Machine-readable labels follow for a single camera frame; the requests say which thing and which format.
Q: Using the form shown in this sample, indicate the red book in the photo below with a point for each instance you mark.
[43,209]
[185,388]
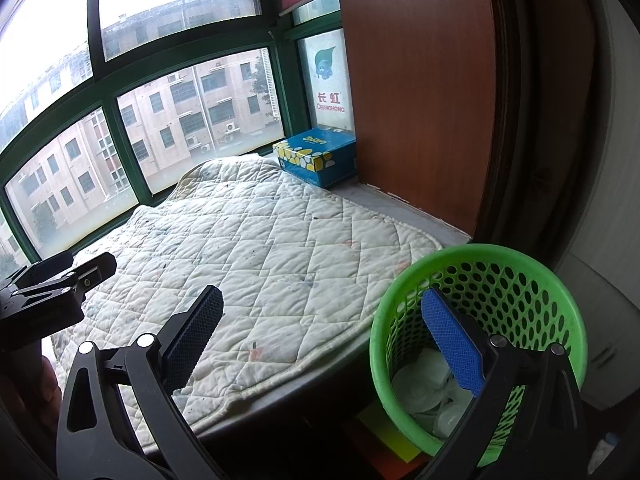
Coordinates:
[375,462]

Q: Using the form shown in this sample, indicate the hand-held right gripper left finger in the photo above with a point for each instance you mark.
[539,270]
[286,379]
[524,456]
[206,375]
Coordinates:
[195,335]

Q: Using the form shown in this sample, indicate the person's left hand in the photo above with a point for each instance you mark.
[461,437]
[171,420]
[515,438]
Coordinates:
[50,390]

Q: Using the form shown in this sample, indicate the white printed board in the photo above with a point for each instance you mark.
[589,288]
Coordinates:
[327,85]

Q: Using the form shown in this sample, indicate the green perforated plastic basket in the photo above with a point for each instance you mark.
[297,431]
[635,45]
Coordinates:
[525,290]

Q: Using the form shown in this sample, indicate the blue spotted tissue box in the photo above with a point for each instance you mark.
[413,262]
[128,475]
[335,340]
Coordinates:
[315,157]

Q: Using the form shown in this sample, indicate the green tree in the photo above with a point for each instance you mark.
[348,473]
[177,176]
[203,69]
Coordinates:
[259,77]

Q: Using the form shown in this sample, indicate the yellow-green paper sheet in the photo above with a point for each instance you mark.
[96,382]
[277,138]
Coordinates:
[390,432]

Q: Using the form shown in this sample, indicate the white quilted mat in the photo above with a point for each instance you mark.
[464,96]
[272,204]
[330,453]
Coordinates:
[260,250]

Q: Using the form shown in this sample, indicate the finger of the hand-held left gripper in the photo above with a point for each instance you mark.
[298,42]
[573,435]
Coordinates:
[90,275]
[45,267]

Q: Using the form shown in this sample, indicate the clear plastic cup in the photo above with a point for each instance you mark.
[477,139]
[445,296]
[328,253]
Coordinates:
[450,422]

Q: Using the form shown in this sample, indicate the green window frame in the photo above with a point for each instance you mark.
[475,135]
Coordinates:
[140,72]

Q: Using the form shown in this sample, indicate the white louvred air conditioner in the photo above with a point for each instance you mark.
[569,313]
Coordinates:
[272,85]

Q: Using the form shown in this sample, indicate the pale floral packet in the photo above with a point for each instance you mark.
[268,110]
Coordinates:
[605,455]

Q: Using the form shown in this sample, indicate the beige apartment building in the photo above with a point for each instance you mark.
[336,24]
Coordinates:
[165,130]

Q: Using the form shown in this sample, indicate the brown wooden cabinet panel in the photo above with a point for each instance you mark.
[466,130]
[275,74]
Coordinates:
[415,100]

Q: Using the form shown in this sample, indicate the white round cup lid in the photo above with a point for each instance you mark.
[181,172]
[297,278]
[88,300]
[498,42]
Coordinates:
[422,382]

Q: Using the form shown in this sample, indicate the white cabinet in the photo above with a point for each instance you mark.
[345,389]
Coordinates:
[615,210]

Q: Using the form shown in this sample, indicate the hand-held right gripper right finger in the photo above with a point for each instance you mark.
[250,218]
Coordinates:
[452,342]

